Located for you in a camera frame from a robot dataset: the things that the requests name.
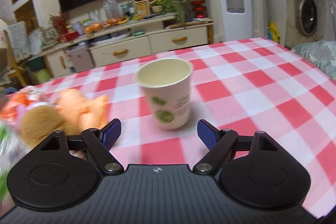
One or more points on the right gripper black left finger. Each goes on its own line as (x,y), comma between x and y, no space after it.
(64,170)

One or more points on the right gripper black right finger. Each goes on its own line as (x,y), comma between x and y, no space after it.
(253,170)

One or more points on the orange plush cloth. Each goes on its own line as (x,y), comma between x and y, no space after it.
(81,111)

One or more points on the brown plush ball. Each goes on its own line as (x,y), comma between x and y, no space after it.
(38,123)

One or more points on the orange white tissue pack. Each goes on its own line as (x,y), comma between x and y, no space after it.
(22,101)

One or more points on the red white checkered tablecloth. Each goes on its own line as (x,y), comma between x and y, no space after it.
(245,85)

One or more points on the green trash bin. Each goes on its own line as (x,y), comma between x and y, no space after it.
(42,76)

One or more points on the pink storage box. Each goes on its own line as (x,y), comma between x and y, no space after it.
(81,58)

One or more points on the paper cup green dots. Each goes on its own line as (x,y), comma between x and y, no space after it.
(166,84)

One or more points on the red box on cabinet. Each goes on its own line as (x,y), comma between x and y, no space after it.
(65,38)

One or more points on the grey cushion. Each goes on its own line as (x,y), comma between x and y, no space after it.
(322,54)

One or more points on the yellow detergent bottle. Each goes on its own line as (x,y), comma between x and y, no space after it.
(272,32)

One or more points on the bag of oranges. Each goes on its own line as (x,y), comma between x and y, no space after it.
(91,28)

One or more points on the red berry bouquet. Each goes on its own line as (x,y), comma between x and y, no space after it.
(59,23)

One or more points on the cream TV cabinet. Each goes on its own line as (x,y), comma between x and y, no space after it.
(131,40)

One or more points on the clear plastic bag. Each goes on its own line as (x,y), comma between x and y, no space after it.
(111,9)

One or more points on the red decorative vase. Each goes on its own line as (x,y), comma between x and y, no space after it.
(198,8)

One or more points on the front-load washing machine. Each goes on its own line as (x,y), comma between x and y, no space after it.
(310,19)

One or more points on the framed picture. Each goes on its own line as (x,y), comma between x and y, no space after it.
(142,8)

